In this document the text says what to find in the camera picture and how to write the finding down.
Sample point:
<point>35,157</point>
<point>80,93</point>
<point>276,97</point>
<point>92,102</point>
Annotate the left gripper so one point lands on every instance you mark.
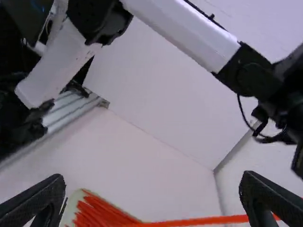
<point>298,160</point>

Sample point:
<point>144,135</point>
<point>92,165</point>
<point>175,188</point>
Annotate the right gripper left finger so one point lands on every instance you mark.
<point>30,203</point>

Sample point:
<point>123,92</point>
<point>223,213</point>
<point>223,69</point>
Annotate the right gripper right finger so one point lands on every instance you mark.
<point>267,196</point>

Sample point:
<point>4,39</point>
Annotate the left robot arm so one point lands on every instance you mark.
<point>189,30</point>

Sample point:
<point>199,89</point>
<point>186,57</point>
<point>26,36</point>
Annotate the pale tray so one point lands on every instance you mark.
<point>71,203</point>

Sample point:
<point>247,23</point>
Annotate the silver rails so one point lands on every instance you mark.
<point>71,111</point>

